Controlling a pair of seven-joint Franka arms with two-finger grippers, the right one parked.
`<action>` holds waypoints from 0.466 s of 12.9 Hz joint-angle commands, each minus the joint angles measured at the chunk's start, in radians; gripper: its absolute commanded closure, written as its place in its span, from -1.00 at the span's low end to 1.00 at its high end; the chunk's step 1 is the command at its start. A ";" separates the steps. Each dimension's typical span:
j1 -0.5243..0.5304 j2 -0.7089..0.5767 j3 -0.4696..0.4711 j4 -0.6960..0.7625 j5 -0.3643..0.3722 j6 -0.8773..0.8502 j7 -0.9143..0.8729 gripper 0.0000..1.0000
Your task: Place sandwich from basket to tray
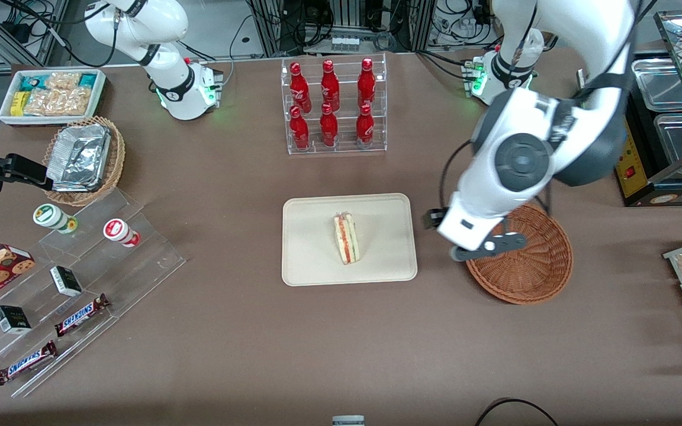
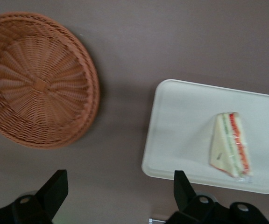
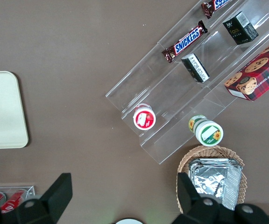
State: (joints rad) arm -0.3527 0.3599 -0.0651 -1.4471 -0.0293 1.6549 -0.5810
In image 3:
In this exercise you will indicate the green lid yogurt cup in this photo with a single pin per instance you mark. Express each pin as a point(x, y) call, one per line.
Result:
point(209, 134)

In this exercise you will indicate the red lid yogurt cup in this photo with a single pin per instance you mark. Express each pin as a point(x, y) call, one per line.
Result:
point(144, 119)

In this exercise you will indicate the clear acrylic stepped shelf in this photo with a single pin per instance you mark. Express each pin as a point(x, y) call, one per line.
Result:
point(172, 93)

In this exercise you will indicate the cream plastic tray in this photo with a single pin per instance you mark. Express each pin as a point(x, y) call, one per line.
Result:
point(3, 105)

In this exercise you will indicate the clear acrylic bottle rack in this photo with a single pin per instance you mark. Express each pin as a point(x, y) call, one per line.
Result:
point(30, 190)

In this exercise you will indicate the Snickers chocolate bar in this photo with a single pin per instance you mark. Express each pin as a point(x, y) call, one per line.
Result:
point(187, 42)
point(215, 5)

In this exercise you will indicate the light wicker basket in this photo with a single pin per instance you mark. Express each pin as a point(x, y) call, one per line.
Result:
point(186, 161)

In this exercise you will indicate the small black carton box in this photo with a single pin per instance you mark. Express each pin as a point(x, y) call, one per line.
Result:
point(239, 29)
point(196, 68)

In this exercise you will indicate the silver foil packets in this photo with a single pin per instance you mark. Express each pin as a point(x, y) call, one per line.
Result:
point(214, 179)

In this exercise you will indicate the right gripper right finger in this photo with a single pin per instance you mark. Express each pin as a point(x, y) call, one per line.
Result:
point(190, 203)

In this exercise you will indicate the red tartan cookie box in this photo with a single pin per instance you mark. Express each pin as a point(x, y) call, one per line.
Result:
point(260, 74)

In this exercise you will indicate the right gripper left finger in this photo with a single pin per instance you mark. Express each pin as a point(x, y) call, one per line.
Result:
point(52, 200)

